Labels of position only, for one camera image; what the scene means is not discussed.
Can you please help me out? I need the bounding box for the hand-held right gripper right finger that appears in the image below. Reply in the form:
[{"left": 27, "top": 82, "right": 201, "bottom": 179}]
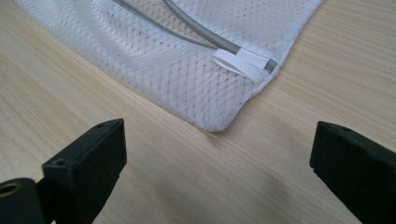
[{"left": 309, "top": 120, "right": 396, "bottom": 224}]

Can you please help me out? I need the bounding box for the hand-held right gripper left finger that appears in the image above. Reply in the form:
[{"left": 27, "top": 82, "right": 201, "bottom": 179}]
[{"left": 36, "top": 118, "right": 128, "bottom": 224}]

